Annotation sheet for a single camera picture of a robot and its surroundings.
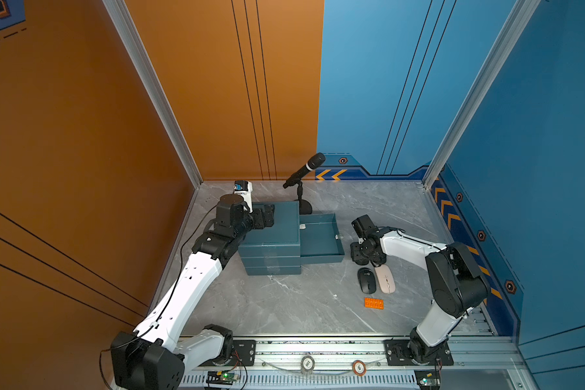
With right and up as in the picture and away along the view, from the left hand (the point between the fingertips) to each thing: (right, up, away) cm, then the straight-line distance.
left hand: (263, 203), depth 78 cm
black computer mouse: (+36, -28, +9) cm, 47 cm away
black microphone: (+17, +15, +7) cm, 24 cm away
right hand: (+36, -20, +18) cm, 45 cm away
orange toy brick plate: (+37, -34, +5) cm, 51 cm away
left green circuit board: (-11, -51, -7) cm, 53 cm away
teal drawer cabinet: (+4, -14, -4) cm, 15 cm away
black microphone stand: (+14, -2, +32) cm, 35 cm away
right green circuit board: (+50, -52, -7) cm, 73 cm away
